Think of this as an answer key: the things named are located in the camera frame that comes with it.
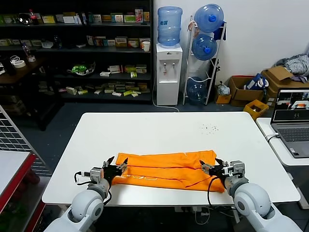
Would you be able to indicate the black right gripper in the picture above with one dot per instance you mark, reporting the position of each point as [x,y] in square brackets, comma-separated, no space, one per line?
[217,171]

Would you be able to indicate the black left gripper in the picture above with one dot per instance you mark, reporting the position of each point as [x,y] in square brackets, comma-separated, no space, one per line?
[112,171]

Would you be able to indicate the orange t-shirt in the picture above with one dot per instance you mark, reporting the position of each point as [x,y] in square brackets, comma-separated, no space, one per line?
[164,174]

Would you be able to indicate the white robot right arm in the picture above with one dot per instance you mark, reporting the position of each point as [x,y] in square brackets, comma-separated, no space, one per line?
[253,205]

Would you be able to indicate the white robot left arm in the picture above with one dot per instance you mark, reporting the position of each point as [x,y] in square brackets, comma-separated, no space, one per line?
[84,207]

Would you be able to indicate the pile of striped clothes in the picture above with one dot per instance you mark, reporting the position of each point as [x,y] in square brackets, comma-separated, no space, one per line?
[295,64]

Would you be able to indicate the white power strip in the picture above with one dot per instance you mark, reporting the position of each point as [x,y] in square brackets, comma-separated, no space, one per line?
[188,209]

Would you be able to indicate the white side table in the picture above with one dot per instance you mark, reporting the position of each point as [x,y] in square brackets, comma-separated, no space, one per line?
[277,149]

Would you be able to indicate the small cardboard box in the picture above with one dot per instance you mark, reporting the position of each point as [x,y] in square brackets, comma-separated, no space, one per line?
[223,99]

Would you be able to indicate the yellow plastic bin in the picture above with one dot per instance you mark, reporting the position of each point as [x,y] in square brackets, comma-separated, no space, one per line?
[256,108]

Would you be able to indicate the open brown cardboard box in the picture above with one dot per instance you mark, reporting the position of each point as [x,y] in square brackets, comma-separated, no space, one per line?
[241,96]

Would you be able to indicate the crumpled clear plastic bag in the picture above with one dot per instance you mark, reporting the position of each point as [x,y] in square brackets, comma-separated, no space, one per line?
[223,89]

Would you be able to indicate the grey open laptop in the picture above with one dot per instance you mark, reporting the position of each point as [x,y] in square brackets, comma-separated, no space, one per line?
[293,135]

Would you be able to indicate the small flat white box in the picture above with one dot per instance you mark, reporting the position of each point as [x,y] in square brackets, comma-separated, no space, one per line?
[105,74]

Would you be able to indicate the blue shopping bag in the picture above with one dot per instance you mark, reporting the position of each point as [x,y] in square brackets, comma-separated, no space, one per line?
[254,83]

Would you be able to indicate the white and red medicine box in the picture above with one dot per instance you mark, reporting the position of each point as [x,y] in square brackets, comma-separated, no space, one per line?
[116,69]

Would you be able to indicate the white metal jug rack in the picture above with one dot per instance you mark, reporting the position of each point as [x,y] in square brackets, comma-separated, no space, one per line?
[218,65]

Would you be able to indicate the white water dispenser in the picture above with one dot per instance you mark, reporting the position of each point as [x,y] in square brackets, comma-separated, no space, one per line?
[169,72]

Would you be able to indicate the red framed white cart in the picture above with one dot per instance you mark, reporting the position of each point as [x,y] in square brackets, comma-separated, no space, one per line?
[12,174]

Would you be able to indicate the large brown cardboard box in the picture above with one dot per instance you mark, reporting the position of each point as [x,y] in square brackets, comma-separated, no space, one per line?
[280,75]

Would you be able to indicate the white paper cup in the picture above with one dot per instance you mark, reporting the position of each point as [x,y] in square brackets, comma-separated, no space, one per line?
[146,46]

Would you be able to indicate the black shelving unit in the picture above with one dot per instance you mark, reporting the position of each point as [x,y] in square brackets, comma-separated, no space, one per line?
[72,50]

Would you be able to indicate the brown wooden table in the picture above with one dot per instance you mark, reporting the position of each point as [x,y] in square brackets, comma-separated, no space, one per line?
[21,75]

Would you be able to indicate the dark blue bottle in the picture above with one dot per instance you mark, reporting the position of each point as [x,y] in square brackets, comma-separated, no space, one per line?
[58,43]

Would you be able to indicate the white tape roll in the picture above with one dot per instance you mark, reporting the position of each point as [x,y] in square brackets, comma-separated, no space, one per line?
[19,64]

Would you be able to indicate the clear plastic bottle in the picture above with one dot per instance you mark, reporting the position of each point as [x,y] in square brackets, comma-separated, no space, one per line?
[30,54]

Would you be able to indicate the black cylinder flask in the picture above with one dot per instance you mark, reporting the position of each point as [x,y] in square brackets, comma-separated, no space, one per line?
[8,66]

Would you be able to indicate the upright blue water jug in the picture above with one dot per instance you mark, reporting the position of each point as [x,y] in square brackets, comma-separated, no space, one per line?
[169,26]

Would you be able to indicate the pink print box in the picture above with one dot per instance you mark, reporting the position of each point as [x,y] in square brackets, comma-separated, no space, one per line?
[138,15]

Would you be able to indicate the cola bottle red label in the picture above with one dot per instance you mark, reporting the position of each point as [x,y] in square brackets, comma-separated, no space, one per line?
[32,18]

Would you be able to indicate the shiny glass globe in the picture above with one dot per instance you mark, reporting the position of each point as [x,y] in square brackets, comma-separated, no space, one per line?
[23,19]

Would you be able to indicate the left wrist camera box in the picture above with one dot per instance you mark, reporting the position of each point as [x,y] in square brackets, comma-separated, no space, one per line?
[96,174]

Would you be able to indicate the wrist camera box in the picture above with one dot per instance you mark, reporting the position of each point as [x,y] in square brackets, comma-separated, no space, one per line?
[96,174]
[237,169]

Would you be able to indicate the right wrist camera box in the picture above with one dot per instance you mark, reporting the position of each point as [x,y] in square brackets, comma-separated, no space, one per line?
[237,169]

